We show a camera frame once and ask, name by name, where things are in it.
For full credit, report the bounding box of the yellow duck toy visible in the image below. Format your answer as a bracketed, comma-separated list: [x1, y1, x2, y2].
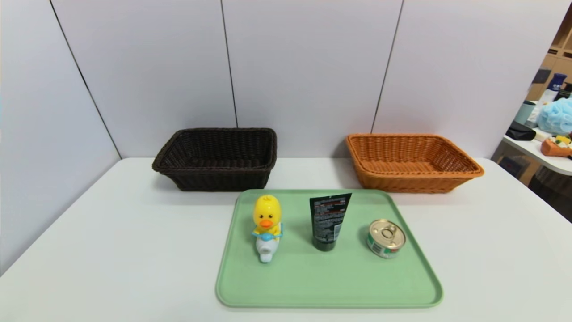
[251, 195, 284, 263]

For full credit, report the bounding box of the black cosmetic tube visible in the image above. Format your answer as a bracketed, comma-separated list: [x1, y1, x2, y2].
[309, 193, 353, 252]

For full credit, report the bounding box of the tin can with pull tab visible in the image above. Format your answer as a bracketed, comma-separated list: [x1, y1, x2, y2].
[367, 219, 407, 259]

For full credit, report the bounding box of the dark brown wicker basket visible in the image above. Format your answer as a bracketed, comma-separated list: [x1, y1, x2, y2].
[152, 128, 278, 192]

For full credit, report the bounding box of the orange wicker basket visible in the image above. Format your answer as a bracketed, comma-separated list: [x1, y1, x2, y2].
[345, 133, 485, 194]

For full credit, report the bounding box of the orange bowl with toy food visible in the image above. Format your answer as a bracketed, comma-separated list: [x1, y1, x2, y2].
[540, 136, 572, 157]

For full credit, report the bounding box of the green plastic tray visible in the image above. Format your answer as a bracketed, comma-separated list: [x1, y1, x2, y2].
[216, 189, 444, 309]

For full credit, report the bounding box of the black pouch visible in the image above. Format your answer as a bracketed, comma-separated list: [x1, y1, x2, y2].
[506, 121, 538, 141]

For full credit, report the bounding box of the teal cup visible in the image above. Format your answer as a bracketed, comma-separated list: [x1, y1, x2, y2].
[514, 100, 537, 125]

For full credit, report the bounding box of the white side table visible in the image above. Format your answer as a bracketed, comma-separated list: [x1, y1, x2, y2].
[503, 127, 572, 176]

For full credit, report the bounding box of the blue bath pouf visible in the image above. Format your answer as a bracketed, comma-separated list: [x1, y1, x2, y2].
[537, 97, 572, 136]

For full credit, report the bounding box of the blue and white bottle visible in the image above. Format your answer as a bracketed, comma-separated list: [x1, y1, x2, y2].
[541, 73, 567, 104]

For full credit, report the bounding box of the wooden shelf unit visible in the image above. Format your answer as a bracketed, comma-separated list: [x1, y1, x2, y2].
[526, 4, 572, 101]

